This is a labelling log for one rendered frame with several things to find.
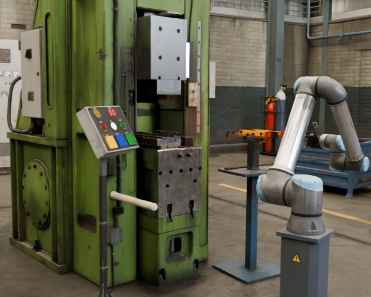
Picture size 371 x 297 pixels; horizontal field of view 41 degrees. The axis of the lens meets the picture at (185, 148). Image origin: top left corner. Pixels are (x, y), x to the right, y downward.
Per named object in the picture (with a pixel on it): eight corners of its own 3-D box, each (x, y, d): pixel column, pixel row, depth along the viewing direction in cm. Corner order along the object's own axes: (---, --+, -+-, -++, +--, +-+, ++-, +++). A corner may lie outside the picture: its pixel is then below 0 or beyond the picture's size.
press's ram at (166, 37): (196, 81, 340) (196, 20, 336) (151, 79, 315) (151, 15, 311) (159, 81, 372) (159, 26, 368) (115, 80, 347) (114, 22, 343)
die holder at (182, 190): (201, 210, 346) (202, 147, 341) (158, 218, 321) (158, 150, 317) (153, 197, 388) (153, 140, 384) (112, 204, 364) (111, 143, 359)
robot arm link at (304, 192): (312, 216, 236) (313, 180, 235) (281, 210, 248) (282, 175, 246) (327, 211, 247) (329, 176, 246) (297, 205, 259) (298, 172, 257)
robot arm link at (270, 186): (278, 201, 246) (320, 69, 265) (249, 195, 258) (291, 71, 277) (292, 211, 256) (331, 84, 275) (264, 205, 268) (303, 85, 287)
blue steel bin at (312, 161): (384, 190, 668) (386, 137, 660) (350, 198, 619) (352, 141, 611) (311, 178, 761) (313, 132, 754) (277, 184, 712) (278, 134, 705)
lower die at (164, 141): (180, 147, 336) (180, 134, 335) (156, 149, 323) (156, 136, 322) (144, 142, 368) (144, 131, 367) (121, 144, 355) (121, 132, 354)
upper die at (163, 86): (181, 94, 332) (181, 80, 331) (156, 94, 320) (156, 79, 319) (144, 94, 364) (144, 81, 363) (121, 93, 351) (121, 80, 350)
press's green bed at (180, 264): (200, 275, 351) (201, 210, 346) (158, 288, 327) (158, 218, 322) (153, 256, 393) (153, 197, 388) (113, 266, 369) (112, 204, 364)
